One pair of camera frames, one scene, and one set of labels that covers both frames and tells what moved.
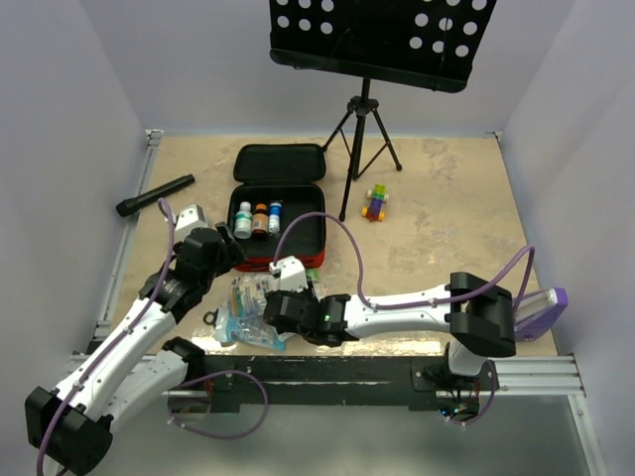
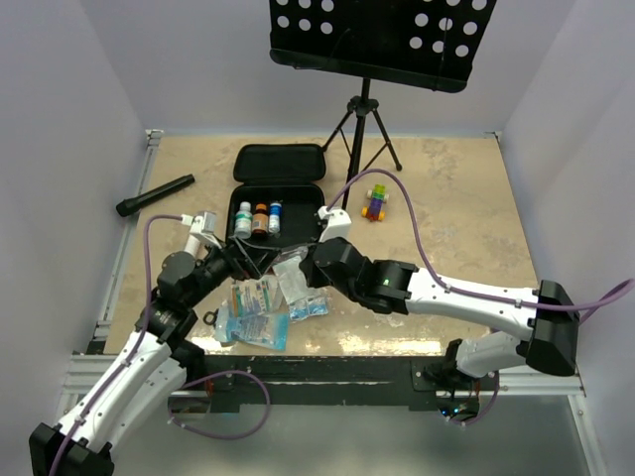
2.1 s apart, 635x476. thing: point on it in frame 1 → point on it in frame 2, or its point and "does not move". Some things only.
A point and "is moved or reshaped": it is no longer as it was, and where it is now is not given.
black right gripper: x=308 y=294 → x=311 y=271
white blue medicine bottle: x=275 y=212 does not move
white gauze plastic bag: x=253 y=330 is moved or reshaped
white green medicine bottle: x=243 y=221 does not move
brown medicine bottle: x=260 y=221 does not move
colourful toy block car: x=377 y=198 does not move
